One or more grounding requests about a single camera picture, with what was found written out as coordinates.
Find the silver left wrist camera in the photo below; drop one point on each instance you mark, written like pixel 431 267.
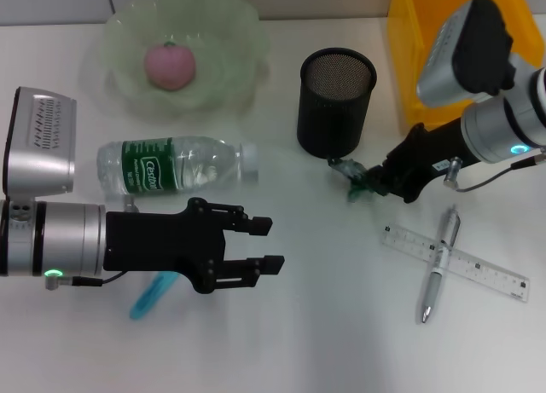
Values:
pixel 38 154

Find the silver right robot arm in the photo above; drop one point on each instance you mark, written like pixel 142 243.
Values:
pixel 507 128

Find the yellow plastic bin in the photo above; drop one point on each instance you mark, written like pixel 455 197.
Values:
pixel 405 47

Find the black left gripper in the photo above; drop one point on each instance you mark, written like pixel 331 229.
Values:
pixel 162 244

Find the blue scissors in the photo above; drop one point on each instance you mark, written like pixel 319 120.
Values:
pixel 149 295

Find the clear plastic ruler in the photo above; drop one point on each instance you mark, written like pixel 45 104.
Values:
pixel 490 273

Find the green plastic wrapper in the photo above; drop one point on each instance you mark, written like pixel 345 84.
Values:
pixel 352 171

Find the silver pen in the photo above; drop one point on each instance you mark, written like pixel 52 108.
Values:
pixel 435 282

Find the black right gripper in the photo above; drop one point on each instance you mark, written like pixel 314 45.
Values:
pixel 426 163

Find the pink toy peach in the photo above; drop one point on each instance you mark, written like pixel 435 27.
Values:
pixel 168 67

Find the black mesh pen holder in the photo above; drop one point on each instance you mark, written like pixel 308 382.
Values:
pixel 332 120

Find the translucent green fruit bowl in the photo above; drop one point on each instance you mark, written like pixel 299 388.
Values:
pixel 230 47

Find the clear green-label water bottle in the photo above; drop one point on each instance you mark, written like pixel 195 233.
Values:
pixel 170 165

